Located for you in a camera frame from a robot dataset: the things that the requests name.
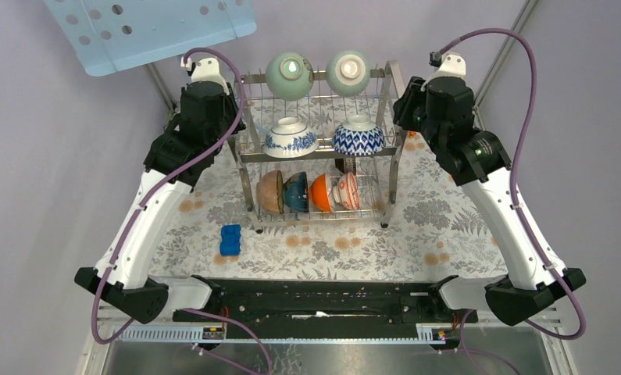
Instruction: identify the orange bowl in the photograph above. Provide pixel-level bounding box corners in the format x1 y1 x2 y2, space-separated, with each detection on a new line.
309 173 334 212

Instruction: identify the red white coral bowl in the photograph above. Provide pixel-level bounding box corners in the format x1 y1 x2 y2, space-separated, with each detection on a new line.
332 172 361 210

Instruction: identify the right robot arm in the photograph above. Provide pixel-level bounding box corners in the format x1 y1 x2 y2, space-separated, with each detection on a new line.
394 77 586 326

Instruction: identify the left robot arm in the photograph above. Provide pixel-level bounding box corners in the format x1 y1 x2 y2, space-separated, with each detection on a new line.
74 80 240 325

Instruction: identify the steel two-tier dish rack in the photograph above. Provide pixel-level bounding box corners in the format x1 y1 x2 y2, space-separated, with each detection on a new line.
229 60 407 234

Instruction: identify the floral tablecloth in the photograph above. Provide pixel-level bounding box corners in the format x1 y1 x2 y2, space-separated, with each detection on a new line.
147 98 509 284

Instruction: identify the teal blue bowl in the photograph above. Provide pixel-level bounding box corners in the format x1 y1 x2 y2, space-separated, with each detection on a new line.
283 172 309 213

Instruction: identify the brown speckled bowl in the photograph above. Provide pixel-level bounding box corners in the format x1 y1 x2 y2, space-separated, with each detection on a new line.
256 170 284 215

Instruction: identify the dark patterned bowl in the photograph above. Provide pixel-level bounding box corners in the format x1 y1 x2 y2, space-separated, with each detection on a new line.
334 158 357 174

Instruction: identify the white blue floral bowl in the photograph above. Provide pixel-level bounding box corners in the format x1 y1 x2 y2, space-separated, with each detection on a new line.
262 117 319 159

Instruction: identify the blue white zigzag bowl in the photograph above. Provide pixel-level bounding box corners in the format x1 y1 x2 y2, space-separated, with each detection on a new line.
332 115 385 156

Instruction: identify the blue sponge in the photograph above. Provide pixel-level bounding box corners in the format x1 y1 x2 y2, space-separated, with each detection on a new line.
219 224 241 257

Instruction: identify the left green celadon bowl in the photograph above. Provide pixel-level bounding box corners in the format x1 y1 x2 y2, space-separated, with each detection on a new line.
265 52 314 102

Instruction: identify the green celadon bowl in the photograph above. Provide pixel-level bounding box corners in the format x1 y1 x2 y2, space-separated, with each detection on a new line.
265 52 314 102
325 50 371 97

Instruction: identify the right green celadon bowl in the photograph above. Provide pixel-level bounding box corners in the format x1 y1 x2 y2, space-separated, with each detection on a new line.
325 50 371 97

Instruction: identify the light blue music stand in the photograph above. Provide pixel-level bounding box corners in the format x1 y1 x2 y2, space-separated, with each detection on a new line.
45 0 256 77

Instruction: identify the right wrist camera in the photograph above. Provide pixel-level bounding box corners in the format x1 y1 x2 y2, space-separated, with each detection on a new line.
426 51 466 83

